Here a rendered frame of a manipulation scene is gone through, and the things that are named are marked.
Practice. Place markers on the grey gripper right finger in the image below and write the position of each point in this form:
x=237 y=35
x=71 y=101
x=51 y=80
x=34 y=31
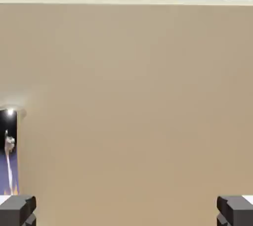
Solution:
x=237 y=210

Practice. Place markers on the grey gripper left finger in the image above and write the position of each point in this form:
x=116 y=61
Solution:
x=15 y=210

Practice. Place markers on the light wood cabinet door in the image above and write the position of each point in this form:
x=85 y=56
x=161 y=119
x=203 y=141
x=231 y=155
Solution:
x=126 y=101

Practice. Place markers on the light wood cabinet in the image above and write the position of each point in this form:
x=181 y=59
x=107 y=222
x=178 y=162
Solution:
x=126 y=0

